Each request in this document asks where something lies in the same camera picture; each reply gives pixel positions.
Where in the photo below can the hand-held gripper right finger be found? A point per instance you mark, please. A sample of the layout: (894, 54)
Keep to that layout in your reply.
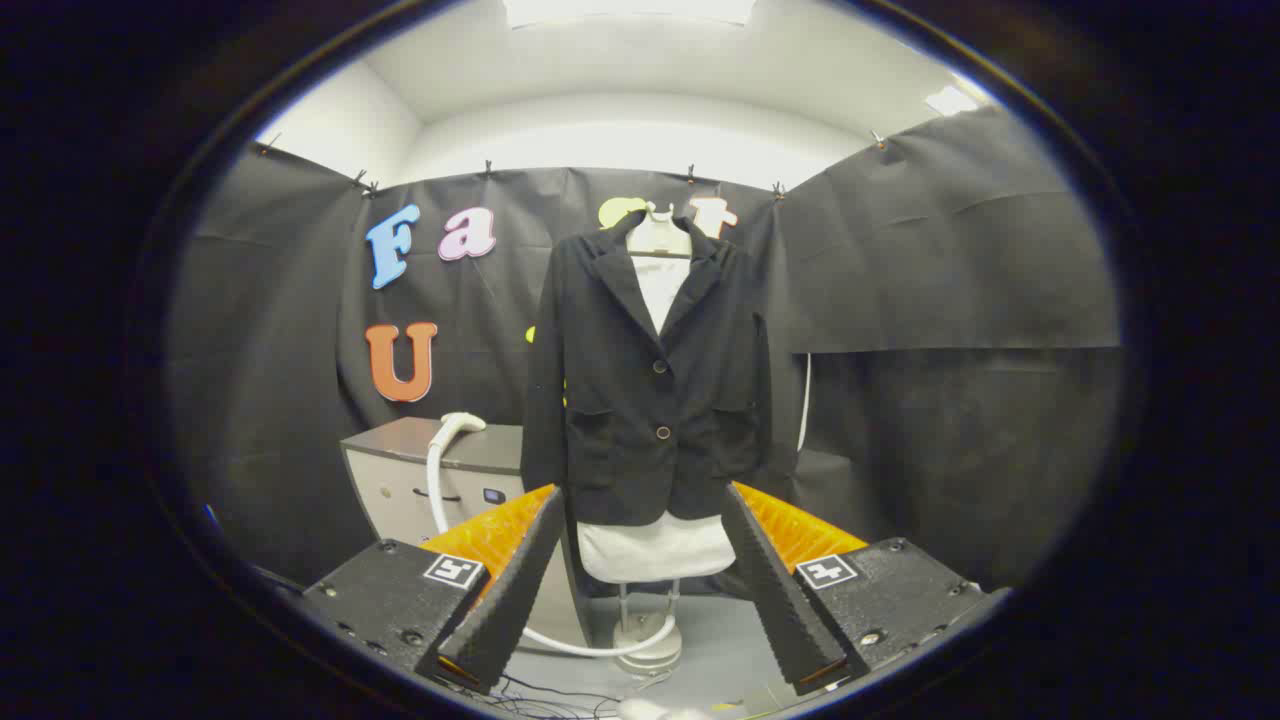
(780, 590)

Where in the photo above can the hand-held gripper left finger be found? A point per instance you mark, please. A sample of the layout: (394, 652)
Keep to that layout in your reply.
(505, 590)

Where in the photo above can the black jacket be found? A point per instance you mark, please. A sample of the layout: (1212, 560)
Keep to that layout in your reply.
(620, 400)

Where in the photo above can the white mannequin torso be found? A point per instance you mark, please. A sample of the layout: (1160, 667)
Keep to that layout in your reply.
(655, 550)

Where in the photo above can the metal mannequin stand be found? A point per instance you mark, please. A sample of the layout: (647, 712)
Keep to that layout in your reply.
(648, 650)

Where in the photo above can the grey cabinet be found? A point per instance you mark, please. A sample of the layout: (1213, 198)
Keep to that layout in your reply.
(400, 480)

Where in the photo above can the black backdrop cloth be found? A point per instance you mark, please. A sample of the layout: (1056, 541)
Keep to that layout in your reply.
(950, 250)

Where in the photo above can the large ceiling light panel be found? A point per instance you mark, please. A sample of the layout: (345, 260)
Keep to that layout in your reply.
(630, 10)

